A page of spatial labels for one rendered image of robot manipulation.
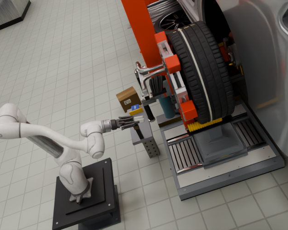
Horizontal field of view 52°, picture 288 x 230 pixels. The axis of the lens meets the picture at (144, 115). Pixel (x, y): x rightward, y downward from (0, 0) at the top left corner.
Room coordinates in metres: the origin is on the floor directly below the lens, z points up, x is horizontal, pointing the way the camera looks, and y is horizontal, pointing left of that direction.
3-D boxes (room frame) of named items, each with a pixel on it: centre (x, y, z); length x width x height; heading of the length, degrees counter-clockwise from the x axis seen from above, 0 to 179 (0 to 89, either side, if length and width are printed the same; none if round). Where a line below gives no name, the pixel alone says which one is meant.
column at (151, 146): (1.91, 0.06, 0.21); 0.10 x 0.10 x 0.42; 83
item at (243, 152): (1.67, -0.47, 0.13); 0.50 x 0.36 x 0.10; 173
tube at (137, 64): (1.74, -0.18, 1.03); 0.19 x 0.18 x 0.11; 83
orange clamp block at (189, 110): (1.32, -0.26, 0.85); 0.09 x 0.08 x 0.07; 173
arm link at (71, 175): (1.59, 0.69, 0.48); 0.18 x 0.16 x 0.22; 1
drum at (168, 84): (1.64, -0.22, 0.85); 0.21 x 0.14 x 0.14; 83
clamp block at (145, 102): (1.49, -0.07, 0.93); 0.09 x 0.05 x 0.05; 83
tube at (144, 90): (1.55, -0.16, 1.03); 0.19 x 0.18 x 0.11; 83
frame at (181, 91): (1.63, -0.29, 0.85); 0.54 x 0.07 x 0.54; 173
